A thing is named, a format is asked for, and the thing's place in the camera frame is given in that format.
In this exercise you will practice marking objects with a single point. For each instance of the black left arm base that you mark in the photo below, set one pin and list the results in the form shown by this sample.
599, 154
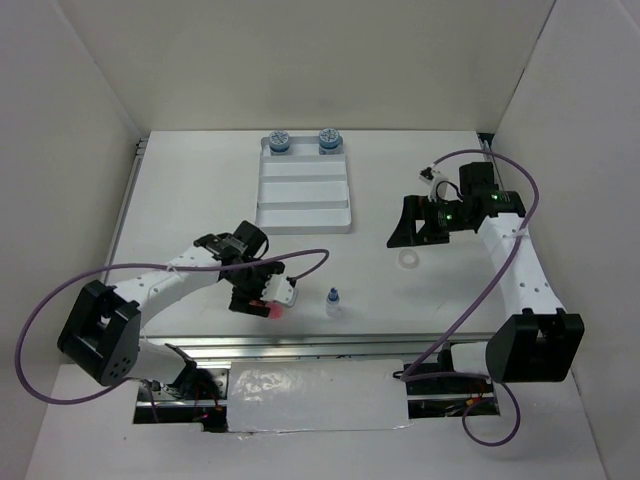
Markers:
198, 391

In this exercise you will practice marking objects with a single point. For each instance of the clear tape roll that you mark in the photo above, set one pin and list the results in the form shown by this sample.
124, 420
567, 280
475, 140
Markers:
408, 259

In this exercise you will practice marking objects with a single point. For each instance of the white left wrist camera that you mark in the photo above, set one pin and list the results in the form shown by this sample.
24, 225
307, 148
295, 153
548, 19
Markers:
279, 289

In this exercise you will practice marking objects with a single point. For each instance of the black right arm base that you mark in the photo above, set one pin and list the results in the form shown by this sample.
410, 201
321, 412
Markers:
445, 387

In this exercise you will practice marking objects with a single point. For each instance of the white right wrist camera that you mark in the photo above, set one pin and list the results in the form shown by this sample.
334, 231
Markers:
436, 182

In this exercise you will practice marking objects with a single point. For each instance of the small blue capped bottle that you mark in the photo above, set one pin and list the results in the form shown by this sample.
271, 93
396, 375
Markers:
332, 305

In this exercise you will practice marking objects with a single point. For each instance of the blue slime jar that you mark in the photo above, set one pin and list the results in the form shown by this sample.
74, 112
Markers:
329, 141
279, 142

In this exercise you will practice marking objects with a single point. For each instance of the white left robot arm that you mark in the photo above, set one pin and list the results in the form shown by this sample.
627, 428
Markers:
102, 332

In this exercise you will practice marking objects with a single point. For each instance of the white foil covered panel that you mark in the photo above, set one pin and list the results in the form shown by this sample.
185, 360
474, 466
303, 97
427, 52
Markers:
319, 395

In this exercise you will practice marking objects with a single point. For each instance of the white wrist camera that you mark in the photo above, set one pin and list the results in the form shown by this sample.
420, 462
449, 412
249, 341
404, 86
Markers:
436, 182
279, 289

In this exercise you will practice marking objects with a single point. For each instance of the white tiered organizer tray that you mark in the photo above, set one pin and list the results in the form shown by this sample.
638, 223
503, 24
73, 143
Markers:
303, 192

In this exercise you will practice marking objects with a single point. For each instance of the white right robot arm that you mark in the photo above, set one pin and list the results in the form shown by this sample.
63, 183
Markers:
539, 339

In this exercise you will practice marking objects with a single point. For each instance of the pink capped glue stick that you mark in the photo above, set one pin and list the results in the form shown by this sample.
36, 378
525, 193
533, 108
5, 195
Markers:
266, 309

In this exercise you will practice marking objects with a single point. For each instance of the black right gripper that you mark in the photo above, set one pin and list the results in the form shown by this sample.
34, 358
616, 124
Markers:
406, 234

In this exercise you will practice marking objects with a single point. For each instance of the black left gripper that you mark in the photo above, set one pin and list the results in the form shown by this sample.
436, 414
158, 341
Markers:
240, 301

